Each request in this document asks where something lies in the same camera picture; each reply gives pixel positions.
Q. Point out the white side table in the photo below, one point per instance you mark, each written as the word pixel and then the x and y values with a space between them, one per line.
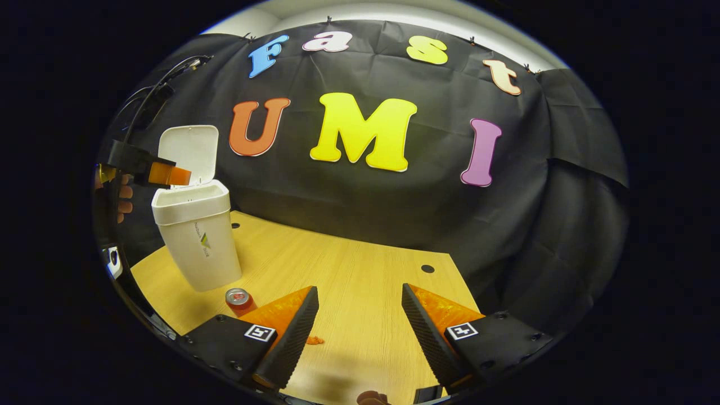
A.
pixel 112 261

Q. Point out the white desktop garbage bin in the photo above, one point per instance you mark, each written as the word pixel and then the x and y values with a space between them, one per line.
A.
pixel 197 253

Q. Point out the red pop can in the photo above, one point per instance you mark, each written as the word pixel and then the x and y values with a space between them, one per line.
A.
pixel 239 301

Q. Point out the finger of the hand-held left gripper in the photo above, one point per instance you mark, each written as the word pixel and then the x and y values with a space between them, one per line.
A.
pixel 169 175

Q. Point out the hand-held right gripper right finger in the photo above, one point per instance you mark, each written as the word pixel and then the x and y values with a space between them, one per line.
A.
pixel 430 337

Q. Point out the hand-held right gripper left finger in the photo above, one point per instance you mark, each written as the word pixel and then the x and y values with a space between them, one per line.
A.
pixel 292 343

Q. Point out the black backdrop cloth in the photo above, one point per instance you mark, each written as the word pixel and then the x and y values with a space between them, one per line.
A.
pixel 349 197

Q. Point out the orange paper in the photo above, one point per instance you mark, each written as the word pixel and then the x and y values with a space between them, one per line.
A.
pixel 315 340

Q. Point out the wooden desktop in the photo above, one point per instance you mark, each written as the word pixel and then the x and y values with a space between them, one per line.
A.
pixel 360 270

